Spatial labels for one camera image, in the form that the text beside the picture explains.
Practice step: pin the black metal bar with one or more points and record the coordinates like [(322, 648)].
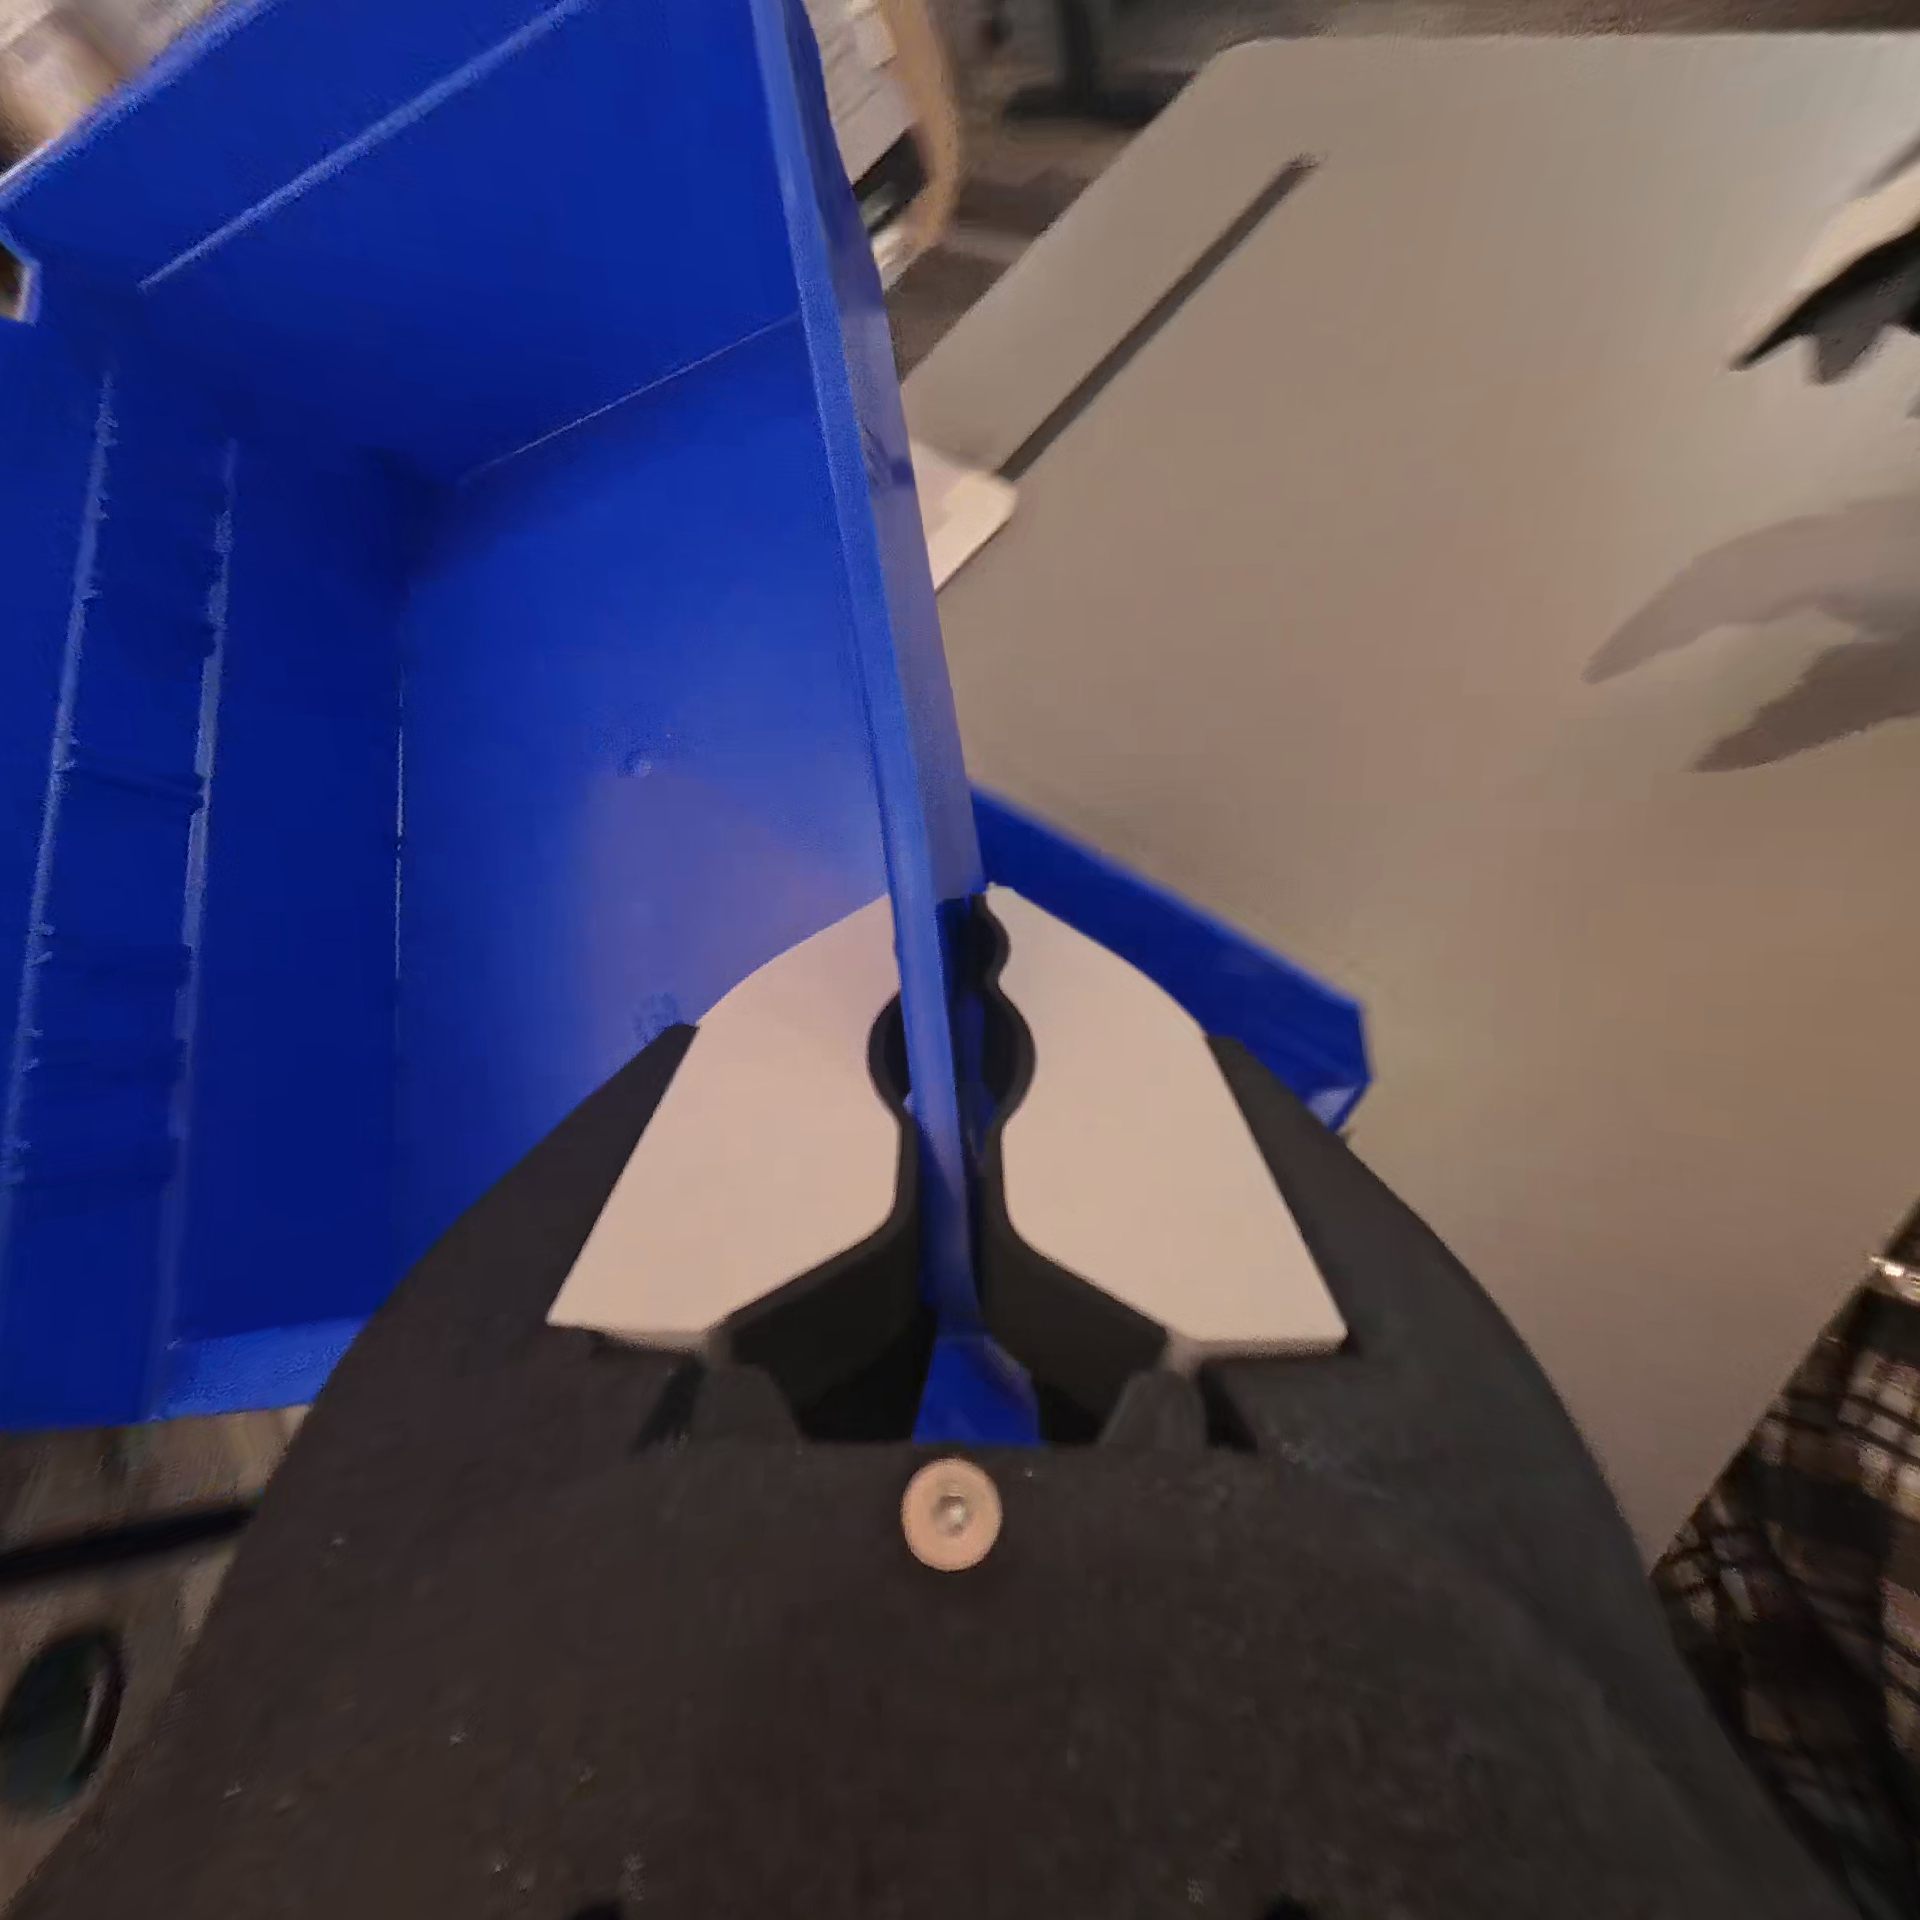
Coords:
[(119, 1547)]

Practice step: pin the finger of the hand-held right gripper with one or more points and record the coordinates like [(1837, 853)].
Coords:
[(1883, 240)]

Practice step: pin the person's plaid shirt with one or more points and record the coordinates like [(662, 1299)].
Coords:
[(1799, 1500)]

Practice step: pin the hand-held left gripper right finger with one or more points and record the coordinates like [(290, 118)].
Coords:
[(1171, 1184)]

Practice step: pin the black round foot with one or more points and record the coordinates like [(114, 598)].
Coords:
[(61, 1718)]

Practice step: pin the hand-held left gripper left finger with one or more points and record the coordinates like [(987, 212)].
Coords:
[(750, 1171)]

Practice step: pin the wood-framed instruction board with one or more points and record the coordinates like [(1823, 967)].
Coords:
[(939, 149)]

